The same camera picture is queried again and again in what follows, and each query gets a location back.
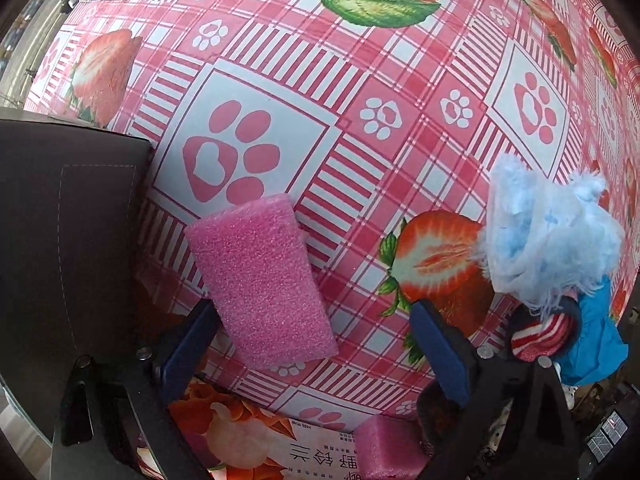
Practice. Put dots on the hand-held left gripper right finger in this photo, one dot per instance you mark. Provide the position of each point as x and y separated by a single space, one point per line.
442 355

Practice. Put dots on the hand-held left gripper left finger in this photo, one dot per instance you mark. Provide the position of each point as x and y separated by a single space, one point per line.
185 347

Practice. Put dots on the large pink foam block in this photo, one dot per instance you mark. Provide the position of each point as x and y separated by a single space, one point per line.
260 280

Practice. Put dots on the bright blue cloth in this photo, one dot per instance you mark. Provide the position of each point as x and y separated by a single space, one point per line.
595 340

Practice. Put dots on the dark cardboard box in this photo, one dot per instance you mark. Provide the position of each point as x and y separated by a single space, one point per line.
75 235

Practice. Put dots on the light blue fluffy cloth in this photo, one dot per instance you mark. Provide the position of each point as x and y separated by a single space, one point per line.
540 230

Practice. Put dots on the orange white printed packet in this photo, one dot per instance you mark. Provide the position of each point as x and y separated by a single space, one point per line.
240 430

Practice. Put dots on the small pink foam block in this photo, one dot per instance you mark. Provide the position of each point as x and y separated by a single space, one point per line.
387 447

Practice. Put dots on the pink strawberry print tablecloth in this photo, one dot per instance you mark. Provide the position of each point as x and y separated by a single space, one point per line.
350 160

